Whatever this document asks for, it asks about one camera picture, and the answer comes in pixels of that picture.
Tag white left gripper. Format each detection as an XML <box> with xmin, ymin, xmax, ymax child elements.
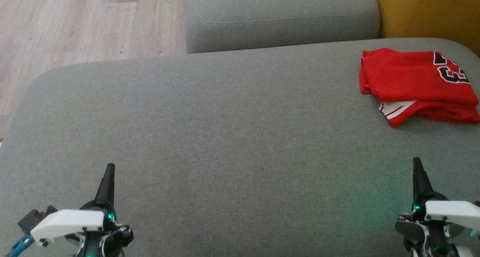
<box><xmin>30</xmin><ymin>163</ymin><xmax>117</xmax><ymax>247</ymax></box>

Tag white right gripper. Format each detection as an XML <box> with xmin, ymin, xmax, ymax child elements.
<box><xmin>411</xmin><ymin>157</ymin><xmax>480</xmax><ymax>223</ymax></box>

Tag red shorts with white panel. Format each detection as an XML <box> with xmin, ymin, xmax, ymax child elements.
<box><xmin>378</xmin><ymin>99</ymin><xmax>480</xmax><ymax>129</ymax></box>

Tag red and white jersey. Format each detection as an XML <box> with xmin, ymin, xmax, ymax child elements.
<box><xmin>359</xmin><ymin>48</ymin><xmax>480</xmax><ymax>108</ymax></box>

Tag wide yellow sofa backrest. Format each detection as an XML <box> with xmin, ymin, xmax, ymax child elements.
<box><xmin>371</xmin><ymin>0</ymin><xmax>480</xmax><ymax>58</ymax></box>

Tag left cable with teal plug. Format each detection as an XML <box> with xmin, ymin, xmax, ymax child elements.
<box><xmin>4</xmin><ymin>234</ymin><xmax>35</xmax><ymax>257</ymax></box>

